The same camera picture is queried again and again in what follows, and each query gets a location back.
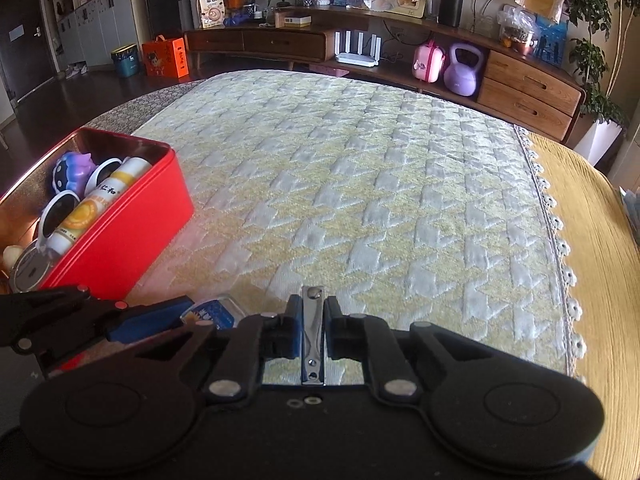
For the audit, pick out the yellow woven table runner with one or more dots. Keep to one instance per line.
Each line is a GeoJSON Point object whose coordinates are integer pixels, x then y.
{"type": "Point", "coordinates": [600, 285]}

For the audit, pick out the potted tree white pot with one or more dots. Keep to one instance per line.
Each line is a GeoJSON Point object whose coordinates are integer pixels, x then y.
{"type": "Point", "coordinates": [602, 140]}

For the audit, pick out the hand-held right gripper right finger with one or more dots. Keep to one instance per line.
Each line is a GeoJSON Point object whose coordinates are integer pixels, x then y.
{"type": "Point", "coordinates": [334, 330]}

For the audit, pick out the wooden TV cabinet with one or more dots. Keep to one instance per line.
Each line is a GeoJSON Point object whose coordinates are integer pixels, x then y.
{"type": "Point", "coordinates": [530, 85]}

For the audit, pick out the white brown snack bag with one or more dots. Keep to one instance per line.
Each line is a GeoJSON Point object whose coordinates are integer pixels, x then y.
{"type": "Point", "coordinates": [211, 9]}

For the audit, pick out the steel bowl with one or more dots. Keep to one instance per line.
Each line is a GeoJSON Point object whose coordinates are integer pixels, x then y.
{"type": "Point", "coordinates": [30, 270]}

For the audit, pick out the clear plastic bag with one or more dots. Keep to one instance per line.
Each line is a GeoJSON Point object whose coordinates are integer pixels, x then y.
{"type": "Point", "coordinates": [515, 32]}

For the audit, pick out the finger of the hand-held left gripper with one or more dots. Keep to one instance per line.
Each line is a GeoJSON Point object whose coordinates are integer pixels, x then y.
{"type": "Point", "coordinates": [150, 322]}

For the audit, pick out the pink toy case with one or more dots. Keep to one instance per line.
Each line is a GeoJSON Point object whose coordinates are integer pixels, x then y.
{"type": "Point", "coordinates": [429, 65]}

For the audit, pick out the pink flat box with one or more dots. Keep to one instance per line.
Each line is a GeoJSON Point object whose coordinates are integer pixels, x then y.
{"type": "Point", "coordinates": [330, 70]}

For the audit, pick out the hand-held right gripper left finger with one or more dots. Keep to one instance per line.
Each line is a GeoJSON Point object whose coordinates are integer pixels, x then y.
{"type": "Point", "coordinates": [295, 327]}

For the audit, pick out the small white box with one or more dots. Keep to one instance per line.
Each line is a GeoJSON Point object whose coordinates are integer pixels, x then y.
{"type": "Point", "coordinates": [292, 20]}

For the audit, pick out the purple blue spotted toy figure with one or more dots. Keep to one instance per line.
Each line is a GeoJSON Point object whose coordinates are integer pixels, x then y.
{"type": "Point", "coordinates": [75, 172]}

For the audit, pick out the black speaker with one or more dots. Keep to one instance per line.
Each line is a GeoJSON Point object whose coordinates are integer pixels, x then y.
{"type": "Point", "coordinates": [451, 9]}

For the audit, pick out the silver nail clipper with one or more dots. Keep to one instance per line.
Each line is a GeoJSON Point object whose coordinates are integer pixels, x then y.
{"type": "Point", "coordinates": [312, 330]}

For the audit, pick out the red tin box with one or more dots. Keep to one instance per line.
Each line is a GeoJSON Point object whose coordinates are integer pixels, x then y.
{"type": "Point", "coordinates": [115, 250]}

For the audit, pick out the white round cup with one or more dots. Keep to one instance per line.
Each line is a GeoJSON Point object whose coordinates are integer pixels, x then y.
{"type": "Point", "coordinates": [100, 172]}
{"type": "Point", "coordinates": [52, 212]}

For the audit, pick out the purple kettlebell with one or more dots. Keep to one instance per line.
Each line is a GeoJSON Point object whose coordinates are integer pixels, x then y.
{"type": "Point", "coordinates": [462, 77]}

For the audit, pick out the white wardrobe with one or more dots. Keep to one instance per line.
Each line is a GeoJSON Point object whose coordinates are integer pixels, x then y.
{"type": "Point", "coordinates": [100, 20]}

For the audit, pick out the orange gift box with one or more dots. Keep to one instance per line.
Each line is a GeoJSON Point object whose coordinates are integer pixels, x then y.
{"type": "Point", "coordinates": [165, 60]}

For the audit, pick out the black cabinet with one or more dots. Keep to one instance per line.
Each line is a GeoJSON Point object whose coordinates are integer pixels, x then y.
{"type": "Point", "coordinates": [167, 5]}

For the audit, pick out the white bottle yellow label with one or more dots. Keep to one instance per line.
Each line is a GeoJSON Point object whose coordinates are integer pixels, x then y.
{"type": "Point", "coordinates": [85, 215]}

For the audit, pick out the dark wooden door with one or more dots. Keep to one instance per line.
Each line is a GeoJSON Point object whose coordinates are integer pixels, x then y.
{"type": "Point", "coordinates": [25, 45]}

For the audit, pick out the white router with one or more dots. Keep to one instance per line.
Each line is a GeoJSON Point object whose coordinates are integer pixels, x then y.
{"type": "Point", "coordinates": [356, 59]}

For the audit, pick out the teal bucket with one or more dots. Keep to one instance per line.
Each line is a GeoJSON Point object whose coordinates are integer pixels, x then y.
{"type": "Point", "coordinates": [125, 62]}

